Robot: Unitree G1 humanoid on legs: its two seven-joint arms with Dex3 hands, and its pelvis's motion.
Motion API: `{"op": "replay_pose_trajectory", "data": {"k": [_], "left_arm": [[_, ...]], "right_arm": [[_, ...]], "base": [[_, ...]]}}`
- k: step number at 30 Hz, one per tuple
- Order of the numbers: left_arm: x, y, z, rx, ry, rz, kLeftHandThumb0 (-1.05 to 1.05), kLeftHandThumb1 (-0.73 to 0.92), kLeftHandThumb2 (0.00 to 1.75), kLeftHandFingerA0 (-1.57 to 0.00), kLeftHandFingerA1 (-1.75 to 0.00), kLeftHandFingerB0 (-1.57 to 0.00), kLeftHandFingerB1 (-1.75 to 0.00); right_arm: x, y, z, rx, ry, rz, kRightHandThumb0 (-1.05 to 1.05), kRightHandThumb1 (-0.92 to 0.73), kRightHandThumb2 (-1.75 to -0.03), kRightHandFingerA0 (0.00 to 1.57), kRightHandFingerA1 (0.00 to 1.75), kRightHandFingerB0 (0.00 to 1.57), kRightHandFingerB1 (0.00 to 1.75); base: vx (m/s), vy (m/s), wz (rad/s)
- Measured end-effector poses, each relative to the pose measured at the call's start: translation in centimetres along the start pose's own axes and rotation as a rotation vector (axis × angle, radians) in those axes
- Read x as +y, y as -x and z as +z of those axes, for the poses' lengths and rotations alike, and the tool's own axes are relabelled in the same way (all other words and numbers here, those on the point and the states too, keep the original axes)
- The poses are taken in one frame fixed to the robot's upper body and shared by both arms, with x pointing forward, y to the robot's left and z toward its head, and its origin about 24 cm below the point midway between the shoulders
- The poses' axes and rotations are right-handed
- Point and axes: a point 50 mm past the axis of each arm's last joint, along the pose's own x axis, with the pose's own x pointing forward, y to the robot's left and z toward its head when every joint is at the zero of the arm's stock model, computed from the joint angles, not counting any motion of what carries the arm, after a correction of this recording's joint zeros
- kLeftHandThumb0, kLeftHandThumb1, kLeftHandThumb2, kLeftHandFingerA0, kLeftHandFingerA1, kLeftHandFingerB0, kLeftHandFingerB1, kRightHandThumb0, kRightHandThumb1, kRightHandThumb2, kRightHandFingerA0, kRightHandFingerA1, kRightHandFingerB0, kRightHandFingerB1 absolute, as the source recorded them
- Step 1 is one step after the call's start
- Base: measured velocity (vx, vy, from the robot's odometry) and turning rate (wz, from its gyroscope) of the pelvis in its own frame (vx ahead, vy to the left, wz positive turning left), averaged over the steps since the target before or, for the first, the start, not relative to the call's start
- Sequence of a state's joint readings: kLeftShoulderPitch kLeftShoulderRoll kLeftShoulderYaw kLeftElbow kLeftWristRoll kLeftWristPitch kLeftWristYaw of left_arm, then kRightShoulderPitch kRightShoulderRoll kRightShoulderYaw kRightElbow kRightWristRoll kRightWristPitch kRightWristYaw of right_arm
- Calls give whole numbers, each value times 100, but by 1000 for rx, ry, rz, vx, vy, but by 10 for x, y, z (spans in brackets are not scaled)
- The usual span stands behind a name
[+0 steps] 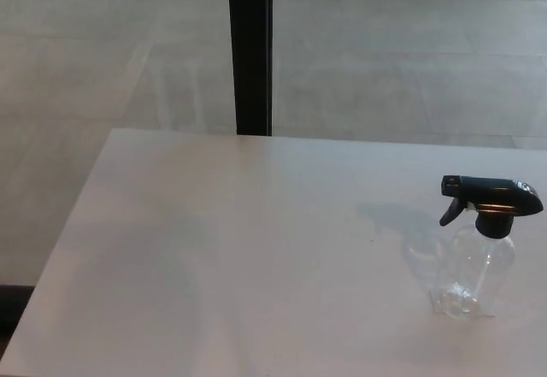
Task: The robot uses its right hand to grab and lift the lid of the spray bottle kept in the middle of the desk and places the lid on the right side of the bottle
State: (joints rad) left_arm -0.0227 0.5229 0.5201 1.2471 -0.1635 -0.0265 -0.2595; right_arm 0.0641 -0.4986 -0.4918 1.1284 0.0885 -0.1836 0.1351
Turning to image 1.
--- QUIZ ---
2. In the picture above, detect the black window frame post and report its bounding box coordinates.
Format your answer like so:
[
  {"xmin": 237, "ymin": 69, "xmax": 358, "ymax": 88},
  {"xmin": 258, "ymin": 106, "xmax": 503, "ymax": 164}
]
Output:
[{"xmin": 226, "ymin": 0, "xmax": 274, "ymax": 137}]

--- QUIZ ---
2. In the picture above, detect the clear plastic bottle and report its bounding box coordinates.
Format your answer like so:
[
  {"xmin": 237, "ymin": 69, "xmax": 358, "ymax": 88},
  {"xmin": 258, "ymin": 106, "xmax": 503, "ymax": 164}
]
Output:
[{"xmin": 429, "ymin": 221, "xmax": 517, "ymax": 319}]

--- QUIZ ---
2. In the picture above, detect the black trigger sprayer lid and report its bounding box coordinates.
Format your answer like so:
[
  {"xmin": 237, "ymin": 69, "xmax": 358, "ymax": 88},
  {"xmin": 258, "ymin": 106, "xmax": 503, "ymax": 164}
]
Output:
[{"xmin": 438, "ymin": 174, "xmax": 544, "ymax": 240}]

